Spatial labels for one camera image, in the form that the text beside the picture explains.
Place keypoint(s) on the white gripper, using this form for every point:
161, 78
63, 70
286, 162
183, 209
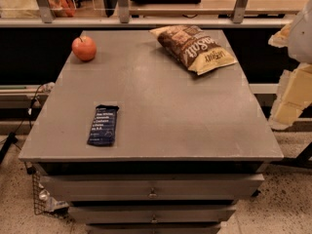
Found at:
301, 38

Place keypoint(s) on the blue rxbar blueberry bar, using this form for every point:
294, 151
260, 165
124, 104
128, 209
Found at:
102, 132

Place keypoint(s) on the brown chip bag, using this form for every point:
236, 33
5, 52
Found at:
193, 47

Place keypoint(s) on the orange snack bag on shelf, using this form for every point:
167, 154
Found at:
62, 8

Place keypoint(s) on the red apple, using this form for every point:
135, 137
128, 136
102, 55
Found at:
84, 48

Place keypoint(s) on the metal shelf rail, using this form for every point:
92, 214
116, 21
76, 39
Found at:
208, 14

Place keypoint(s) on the wire mesh basket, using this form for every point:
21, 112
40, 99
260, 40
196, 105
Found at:
44, 203

